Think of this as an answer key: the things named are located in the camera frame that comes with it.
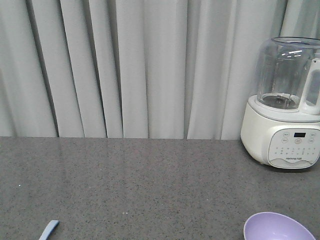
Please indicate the purple bowl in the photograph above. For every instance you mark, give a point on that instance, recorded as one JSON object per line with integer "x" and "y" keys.
{"x": 274, "y": 226}

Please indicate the light blue ceramic spoon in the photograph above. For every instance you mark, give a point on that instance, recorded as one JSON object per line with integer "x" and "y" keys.
{"x": 49, "y": 229}

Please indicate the white curtain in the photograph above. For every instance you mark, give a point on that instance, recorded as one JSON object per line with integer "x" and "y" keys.
{"x": 160, "y": 69}

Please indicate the white blender appliance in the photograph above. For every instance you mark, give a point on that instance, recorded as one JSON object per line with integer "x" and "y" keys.
{"x": 281, "y": 123}

